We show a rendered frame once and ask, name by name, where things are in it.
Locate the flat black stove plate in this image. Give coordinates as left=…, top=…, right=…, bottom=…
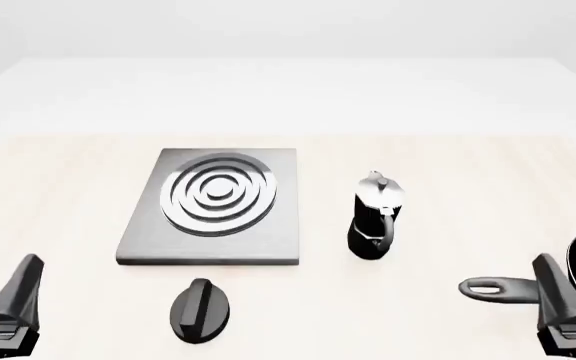
left=115, top=147, right=301, bottom=267

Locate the round black stove knob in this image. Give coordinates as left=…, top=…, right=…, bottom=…
left=169, top=277, right=231, bottom=345

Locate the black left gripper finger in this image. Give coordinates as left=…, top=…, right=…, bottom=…
left=0, top=253, right=46, bottom=328

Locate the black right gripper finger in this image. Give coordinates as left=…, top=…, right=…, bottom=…
left=532, top=252, right=576, bottom=332

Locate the black and silver moka pot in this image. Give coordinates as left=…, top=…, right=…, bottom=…
left=347, top=169, right=406, bottom=261

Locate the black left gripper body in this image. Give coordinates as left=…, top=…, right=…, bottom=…
left=0, top=318, right=40, bottom=360

